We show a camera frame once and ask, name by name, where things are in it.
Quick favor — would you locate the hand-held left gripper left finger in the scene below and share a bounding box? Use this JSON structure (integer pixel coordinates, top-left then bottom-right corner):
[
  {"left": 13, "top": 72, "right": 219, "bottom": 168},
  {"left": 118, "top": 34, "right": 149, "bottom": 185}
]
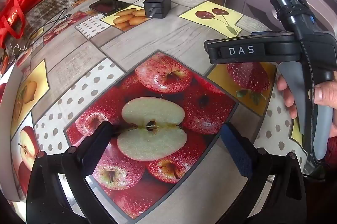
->
[{"left": 26, "top": 121, "right": 116, "bottom": 224}]

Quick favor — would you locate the red shopping bag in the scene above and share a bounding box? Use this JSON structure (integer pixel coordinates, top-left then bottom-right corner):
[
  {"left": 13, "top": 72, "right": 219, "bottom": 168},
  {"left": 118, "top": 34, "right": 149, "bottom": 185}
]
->
[{"left": 0, "top": 0, "right": 48, "bottom": 49}]

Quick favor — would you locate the black cable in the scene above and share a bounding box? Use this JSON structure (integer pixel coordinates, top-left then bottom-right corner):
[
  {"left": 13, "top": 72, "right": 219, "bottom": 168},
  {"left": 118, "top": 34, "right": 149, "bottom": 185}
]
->
[{"left": 31, "top": 9, "right": 72, "bottom": 38}]

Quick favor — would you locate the fruit print tablecloth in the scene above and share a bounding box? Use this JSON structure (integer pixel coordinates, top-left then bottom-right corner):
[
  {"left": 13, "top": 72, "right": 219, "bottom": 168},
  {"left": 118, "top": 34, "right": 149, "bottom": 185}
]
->
[{"left": 0, "top": 0, "right": 316, "bottom": 224}]

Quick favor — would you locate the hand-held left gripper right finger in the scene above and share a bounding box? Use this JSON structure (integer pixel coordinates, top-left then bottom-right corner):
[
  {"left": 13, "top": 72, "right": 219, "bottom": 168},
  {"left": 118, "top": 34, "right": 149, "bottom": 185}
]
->
[{"left": 221, "top": 122, "right": 307, "bottom": 224}]

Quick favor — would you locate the black smartphone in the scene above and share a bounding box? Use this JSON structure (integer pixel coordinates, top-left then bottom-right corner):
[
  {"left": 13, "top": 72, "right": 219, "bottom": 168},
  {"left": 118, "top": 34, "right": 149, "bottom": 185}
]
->
[{"left": 89, "top": 0, "right": 131, "bottom": 16}]

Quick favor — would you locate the person's right hand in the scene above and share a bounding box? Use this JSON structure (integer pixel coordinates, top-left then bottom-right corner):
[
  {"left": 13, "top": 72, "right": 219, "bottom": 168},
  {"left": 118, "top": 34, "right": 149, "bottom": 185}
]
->
[{"left": 276, "top": 75, "right": 337, "bottom": 119}]

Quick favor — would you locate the black charger block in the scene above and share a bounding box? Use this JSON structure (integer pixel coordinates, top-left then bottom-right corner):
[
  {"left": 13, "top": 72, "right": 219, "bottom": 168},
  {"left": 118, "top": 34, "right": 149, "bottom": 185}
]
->
[{"left": 143, "top": 0, "right": 172, "bottom": 19}]

